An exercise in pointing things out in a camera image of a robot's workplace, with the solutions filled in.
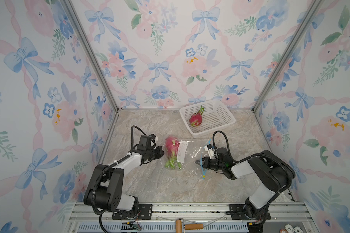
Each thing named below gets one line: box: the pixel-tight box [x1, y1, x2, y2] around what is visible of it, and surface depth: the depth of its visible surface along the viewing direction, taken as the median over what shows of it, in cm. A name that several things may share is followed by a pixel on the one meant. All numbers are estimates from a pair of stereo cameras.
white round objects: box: [284, 223, 304, 233], surface depth 71 cm
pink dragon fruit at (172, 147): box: [164, 135, 182, 170], surface depth 90 cm
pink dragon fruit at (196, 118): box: [189, 105, 205, 128], surface depth 106 cm
